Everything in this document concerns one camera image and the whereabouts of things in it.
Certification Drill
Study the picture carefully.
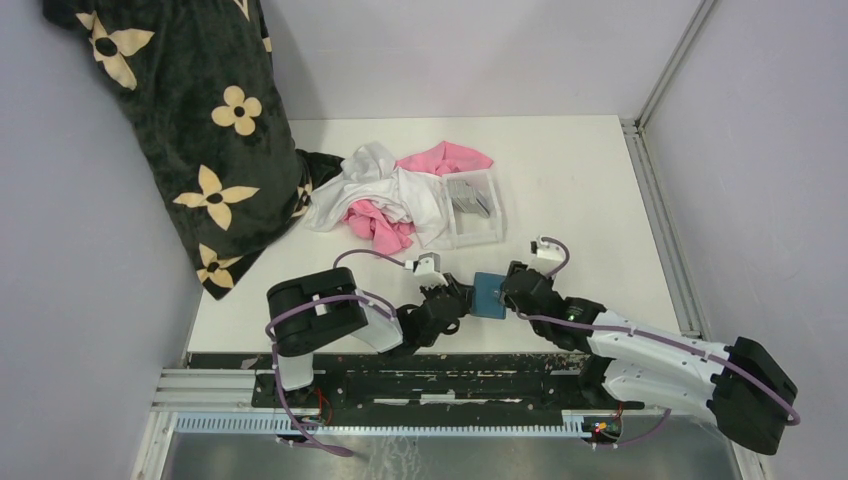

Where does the blue leather card holder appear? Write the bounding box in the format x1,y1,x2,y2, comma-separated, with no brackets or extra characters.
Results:
470,272,506,320

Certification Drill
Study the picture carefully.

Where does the stack of credit cards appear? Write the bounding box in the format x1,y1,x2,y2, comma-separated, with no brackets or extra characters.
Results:
446,179,491,218

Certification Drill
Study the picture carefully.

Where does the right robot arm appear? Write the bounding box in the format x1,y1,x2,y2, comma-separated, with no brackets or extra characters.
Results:
501,261,800,455

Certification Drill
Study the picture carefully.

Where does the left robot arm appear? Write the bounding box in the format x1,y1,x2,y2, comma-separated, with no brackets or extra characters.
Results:
265,267,475,407

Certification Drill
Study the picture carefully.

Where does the pink cloth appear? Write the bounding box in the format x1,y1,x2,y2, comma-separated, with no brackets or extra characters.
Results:
342,141,493,255

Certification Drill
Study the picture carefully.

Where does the clear plastic tray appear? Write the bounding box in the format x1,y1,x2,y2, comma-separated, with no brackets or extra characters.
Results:
442,169,505,249

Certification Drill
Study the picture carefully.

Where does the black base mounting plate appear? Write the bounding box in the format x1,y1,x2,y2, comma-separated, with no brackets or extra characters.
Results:
285,353,621,427

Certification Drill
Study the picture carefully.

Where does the white cloth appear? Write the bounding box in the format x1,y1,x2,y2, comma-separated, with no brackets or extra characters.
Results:
304,142,448,255

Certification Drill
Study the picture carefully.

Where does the black floral blanket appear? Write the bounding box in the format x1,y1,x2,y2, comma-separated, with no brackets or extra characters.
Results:
41,1,342,299

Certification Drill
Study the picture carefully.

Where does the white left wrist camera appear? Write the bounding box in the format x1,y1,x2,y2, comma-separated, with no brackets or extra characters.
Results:
404,252,447,288

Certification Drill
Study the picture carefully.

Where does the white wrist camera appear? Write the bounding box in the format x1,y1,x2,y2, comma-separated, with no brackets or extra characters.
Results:
531,236,568,263
404,252,447,288

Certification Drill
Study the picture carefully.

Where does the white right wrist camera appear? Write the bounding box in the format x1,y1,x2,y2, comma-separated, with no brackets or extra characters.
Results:
531,236,568,263

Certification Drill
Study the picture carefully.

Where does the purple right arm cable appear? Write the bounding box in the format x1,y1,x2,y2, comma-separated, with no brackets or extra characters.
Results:
516,235,802,448

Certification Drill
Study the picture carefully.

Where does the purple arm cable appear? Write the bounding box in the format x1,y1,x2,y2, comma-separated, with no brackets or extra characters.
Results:
264,248,415,458
516,235,802,448

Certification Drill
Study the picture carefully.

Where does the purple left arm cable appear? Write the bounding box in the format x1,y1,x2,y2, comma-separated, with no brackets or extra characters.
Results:
264,248,415,458

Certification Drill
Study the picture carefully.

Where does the aluminium frame rail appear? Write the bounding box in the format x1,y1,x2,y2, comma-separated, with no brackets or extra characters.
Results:
131,369,768,479

